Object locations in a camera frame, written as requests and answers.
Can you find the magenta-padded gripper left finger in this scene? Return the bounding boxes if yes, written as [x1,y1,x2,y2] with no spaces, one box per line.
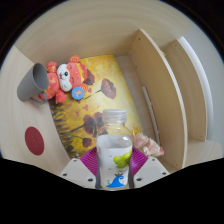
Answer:
[59,147,100,190]

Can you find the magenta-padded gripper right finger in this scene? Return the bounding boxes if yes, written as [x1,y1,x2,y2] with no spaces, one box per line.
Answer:
[128,147,171,190]

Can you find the clear plastic water bottle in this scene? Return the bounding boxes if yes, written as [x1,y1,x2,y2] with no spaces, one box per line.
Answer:
[95,109,134,191]

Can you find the pink and white flower bouquet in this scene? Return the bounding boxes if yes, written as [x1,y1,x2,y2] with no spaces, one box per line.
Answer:
[131,126,166,159]

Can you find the flat round red coaster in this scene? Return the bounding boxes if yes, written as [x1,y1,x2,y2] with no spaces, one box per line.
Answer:
[24,126,46,157]

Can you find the light wood shelf board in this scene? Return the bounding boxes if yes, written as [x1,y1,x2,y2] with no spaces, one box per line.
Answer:
[162,39,208,142]
[128,28,190,170]

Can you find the red plush toy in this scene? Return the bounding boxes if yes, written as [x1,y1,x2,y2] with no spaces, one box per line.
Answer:
[38,55,90,105]

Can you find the yellow poppy flower painting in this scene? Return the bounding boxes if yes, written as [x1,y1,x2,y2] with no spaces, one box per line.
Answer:
[48,54,145,160]

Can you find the grey cup with handle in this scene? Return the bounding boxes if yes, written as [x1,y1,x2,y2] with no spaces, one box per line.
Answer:
[16,62,50,105]

